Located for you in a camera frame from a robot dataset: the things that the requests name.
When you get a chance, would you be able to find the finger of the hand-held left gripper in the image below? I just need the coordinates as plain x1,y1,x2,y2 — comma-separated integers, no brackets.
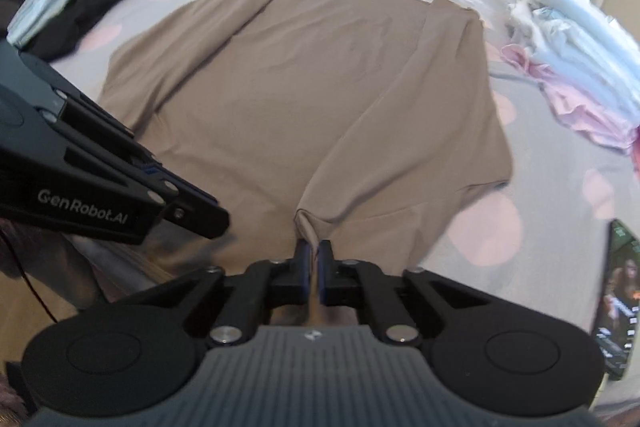
149,178,231,241
22,51,217,202

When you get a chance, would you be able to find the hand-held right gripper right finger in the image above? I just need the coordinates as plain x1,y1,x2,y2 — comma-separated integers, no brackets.
319,240,488,348

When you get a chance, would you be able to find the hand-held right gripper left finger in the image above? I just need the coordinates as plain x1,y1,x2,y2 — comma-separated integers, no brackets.
142,240,312,348

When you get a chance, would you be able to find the tan t-shirt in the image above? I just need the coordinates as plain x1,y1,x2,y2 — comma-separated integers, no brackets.
97,0,516,323

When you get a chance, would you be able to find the stack of white folded clothes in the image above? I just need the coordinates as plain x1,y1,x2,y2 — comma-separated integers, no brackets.
506,0,640,128

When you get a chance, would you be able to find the black garment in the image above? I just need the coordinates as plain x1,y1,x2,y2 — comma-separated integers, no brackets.
27,0,204,60

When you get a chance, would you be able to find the purple fuzzy robe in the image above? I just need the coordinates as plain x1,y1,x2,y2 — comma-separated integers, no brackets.
0,357,30,423

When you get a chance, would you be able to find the grey pink-dotted bedspread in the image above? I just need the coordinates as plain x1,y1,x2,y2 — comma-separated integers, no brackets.
7,0,640,408

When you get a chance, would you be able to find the smartphone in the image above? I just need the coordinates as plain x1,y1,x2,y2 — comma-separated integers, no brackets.
591,219,640,381

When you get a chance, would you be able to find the pale pink folded garment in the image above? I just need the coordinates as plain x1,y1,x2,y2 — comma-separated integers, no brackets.
500,44,640,154

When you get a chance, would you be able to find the black cable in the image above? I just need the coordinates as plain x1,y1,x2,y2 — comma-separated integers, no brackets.
0,227,57,324

